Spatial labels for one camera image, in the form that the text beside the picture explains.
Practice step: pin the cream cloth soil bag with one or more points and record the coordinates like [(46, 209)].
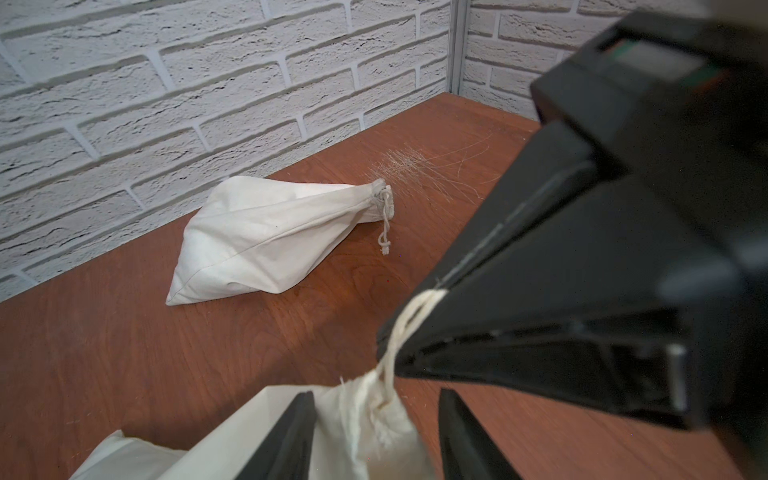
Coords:
[(255, 234), (358, 429)]

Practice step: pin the right corner aluminium post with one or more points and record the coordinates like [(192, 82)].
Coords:
[(458, 31)]

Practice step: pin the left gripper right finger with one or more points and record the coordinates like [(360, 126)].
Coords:
[(467, 451)]

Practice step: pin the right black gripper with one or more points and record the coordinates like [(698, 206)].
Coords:
[(597, 293)]

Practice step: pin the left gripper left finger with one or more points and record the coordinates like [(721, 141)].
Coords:
[(285, 453)]

